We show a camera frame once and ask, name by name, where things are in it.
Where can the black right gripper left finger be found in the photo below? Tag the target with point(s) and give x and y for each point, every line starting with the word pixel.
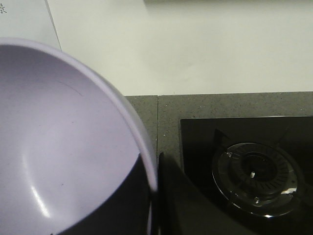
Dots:
pixel 125 212

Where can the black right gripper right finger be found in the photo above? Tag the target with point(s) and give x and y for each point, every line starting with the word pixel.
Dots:
pixel 183 210

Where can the purple plastic bowl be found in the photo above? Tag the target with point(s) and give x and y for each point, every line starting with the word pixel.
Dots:
pixel 68 139

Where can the black glass gas cooktop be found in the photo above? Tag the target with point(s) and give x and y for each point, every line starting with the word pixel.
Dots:
pixel 294 134

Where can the gas burner with grate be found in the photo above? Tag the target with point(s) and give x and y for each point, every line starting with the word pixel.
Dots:
pixel 259 178

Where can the white paper sheet on wall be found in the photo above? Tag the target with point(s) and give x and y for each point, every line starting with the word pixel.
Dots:
pixel 28 19

